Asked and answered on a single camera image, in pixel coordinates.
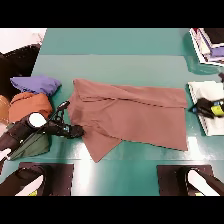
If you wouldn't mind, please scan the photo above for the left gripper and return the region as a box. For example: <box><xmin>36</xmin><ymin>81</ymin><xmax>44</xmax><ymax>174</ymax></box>
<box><xmin>44</xmin><ymin>119</ymin><xmax>86</xmax><ymax>140</ymax></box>

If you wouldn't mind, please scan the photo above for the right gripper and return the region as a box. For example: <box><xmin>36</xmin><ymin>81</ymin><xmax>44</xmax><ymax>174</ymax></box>
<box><xmin>189</xmin><ymin>97</ymin><xmax>215</xmax><ymax>120</ymax></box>

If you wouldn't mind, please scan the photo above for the dark green garment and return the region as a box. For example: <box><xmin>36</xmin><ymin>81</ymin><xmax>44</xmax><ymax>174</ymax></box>
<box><xmin>7</xmin><ymin>123</ymin><xmax>52</xmax><ymax>162</ymax></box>

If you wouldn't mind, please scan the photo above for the orange garment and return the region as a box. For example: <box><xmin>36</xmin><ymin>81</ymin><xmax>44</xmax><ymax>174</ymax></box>
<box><xmin>8</xmin><ymin>91</ymin><xmax>54</xmax><ymax>124</ymax></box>

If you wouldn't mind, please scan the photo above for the purple garment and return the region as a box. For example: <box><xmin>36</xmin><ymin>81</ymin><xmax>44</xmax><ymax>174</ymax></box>
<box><xmin>9</xmin><ymin>74</ymin><xmax>63</xmax><ymax>98</ymax></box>
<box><xmin>209</xmin><ymin>45</ymin><xmax>224</xmax><ymax>58</ymax></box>

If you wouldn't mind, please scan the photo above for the brown garment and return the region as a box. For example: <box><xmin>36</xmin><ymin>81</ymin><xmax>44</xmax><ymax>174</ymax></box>
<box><xmin>67</xmin><ymin>78</ymin><xmax>190</xmax><ymax>164</ymax></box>

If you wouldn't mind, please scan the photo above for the black garment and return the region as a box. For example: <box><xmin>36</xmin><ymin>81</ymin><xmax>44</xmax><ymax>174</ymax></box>
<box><xmin>203</xmin><ymin>27</ymin><xmax>224</xmax><ymax>47</ymax></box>

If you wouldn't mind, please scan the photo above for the black basket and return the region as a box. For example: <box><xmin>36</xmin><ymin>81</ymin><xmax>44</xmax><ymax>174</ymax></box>
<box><xmin>0</xmin><ymin>43</ymin><xmax>42</xmax><ymax>101</ymax></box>

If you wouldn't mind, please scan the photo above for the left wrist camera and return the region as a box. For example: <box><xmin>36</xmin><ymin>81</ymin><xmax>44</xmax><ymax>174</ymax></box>
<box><xmin>49</xmin><ymin>100</ymin><xmax>72</xmax><ymax>125</ymax></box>

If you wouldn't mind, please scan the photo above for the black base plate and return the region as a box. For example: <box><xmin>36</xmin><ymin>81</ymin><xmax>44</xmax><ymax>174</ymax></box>
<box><xmin>156</xmin><ymin>164</ymin><xmax>216</xmax><ymax>197</ymax></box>
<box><xmin>17</xmin><ymin>162</ymin><xmax>75</xmax><ymax>197</ymax></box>

